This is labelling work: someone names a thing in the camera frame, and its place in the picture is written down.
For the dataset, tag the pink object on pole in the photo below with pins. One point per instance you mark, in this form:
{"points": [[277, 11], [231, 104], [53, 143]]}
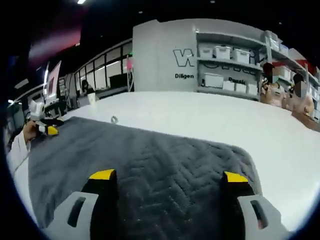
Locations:
{"points": [[129, 63]]}

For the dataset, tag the group of white storage bins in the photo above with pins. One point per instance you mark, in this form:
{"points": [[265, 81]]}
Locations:
{"points": [[221, 52]]}

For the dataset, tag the wooden tray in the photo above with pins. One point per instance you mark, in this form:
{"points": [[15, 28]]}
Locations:
{"points": [[307, 121]]}

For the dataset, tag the rectangular ceiling lamp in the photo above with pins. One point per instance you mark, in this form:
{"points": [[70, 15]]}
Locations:
{"points": [[81, 1]]}

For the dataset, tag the person's left hand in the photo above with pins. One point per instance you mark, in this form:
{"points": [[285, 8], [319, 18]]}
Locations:
{"points": [[30, 131]]}

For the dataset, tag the black display screen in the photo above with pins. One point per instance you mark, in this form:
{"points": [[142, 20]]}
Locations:
{"points": [[118, 81]]}

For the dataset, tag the white paper cup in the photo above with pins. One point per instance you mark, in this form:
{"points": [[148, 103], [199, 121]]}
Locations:
{"points": [[91, 98]]}

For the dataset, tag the grey plush towel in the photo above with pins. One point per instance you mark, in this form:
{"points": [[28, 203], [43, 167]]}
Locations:
{"points": [[162, 162]]}

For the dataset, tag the computer monitor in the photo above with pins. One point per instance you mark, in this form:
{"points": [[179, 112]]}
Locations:
{"points": [[53, 80]]}

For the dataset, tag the grey metal shelving rack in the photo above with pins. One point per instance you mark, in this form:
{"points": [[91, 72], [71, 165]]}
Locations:
{"points": [[197, 75]]}

